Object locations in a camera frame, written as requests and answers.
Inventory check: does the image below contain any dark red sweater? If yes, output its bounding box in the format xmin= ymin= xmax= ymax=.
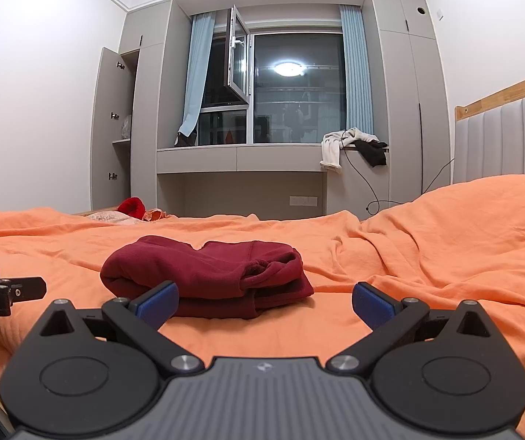
xmin=100 ymin=235 xmax=314 ymax=320

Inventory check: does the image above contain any grey padded wooden headboard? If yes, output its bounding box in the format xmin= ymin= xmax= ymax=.
xmin=452 ymin=68 xmax=525 ymax=185

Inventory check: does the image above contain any red plush item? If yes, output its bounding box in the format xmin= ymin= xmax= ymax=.
xmin=118 ymin=197 xmax=147 ymax=218

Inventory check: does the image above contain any grey wardrobe door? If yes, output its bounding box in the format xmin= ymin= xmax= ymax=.
xmin=90 ymin=47 xmax=123 ymax=212

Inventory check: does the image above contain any pink cloth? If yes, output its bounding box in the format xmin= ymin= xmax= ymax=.
xmin=90 ymin=211 xmax=144 ymax=223

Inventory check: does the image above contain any grey window ledge cabinet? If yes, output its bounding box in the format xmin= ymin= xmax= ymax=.
xmin=156 ymin=143 xmax=389 ymax=175

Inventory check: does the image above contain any light blue curtain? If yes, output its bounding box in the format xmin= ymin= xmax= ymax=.
xmin=339 ymin=4 xmax=375 ymax=136
xmin=179 ymin=13 xmax=216 ymax=136

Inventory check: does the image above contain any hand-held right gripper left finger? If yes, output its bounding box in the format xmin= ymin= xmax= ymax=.
xmin=37 ymin=279 xmax=205 ymax=374

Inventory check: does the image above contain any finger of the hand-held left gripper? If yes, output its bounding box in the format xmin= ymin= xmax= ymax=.
xmin=0 ymin=277 xmax=48 ymax=304

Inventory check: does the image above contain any orange blanket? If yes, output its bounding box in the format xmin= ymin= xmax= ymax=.
xmin=0 ymin=174 xmax=525 ymax=440

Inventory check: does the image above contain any open window sash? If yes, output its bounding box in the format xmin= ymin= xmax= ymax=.
xmin=223 ymin=5 xmax=250 ymax=102

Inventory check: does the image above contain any grey built-in wardrobe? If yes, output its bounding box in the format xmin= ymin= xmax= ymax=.
xmin=90 ymin=0 xmax=452 ymax=221

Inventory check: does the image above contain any white garment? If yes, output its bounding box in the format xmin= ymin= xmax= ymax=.
xmin=320 ymin=127 xmax=381 ymax=174

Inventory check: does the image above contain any black garment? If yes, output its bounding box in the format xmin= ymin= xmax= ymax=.
xmin=354 ymin=140 xmax=389 ymax=168

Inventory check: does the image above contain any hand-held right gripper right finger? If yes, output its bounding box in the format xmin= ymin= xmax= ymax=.
xmin=325 ymin=281 xmax=495 ymax=374

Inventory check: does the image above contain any large window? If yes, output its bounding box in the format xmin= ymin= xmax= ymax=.
xmin=198 ymin=32 xmax=348 ymax=145

